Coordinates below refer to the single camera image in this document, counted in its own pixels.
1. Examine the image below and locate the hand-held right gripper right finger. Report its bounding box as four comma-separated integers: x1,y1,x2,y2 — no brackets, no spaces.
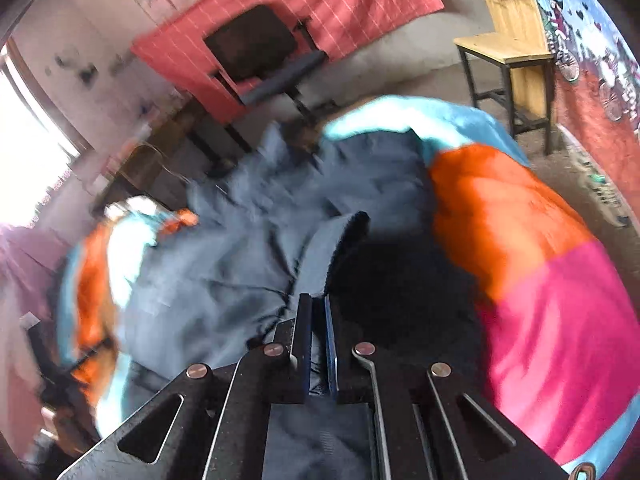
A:
324,294,572,480

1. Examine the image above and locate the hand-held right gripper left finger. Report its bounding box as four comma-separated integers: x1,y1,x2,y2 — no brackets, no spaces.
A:
57,294,313,480

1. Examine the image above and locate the dark blue jacket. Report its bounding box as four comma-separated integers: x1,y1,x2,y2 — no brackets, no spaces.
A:
122,122,483,480

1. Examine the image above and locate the multicoloured patch blanket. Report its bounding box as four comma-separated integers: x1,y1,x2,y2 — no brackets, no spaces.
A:
57,95,640,480

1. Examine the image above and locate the bright window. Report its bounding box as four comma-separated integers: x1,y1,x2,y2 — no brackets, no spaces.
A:
0,40,86,233

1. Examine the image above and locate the dark table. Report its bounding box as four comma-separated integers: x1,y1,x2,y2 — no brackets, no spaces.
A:
95,102,251,211

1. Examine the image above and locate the black office chair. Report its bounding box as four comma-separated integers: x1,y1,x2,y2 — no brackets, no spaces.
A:
202,4,341,126

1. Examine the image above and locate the wooden desk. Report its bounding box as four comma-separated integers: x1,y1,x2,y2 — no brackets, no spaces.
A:
452,0,558,156

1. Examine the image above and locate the printed blue blanket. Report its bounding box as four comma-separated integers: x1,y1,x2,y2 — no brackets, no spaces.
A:
517,0,640,223

